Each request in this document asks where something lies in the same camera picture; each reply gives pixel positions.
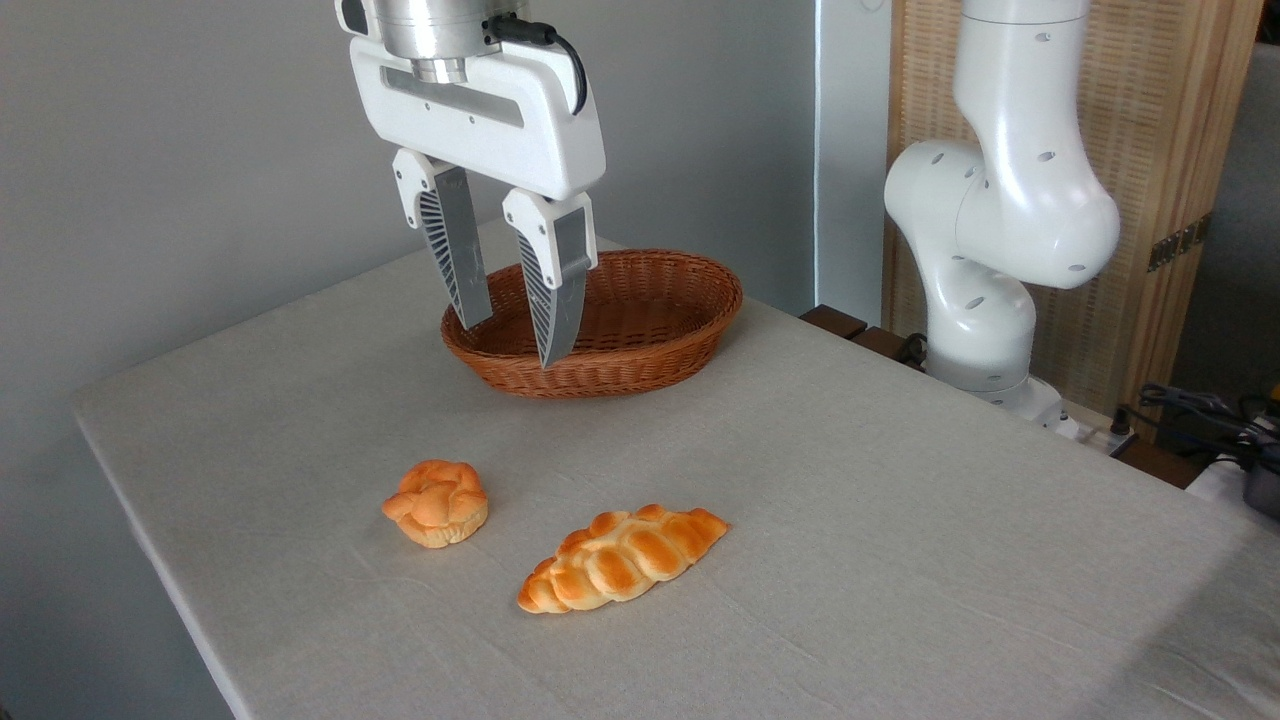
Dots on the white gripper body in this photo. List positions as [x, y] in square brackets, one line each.
[520, 130]

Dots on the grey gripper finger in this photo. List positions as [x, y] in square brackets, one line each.
[455, 240]
[555, 290]

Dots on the round knotted bread roll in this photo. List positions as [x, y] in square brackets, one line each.
[437, 503]

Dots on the brown woven wicker basket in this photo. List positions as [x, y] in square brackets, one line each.
[650, 330]

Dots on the long braided bread loaf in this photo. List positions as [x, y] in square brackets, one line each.
[620, 558]

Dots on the grey tablecloth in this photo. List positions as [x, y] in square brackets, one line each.
[800, 500]

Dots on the black screen hinge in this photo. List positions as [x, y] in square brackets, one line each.
[1180, 242]

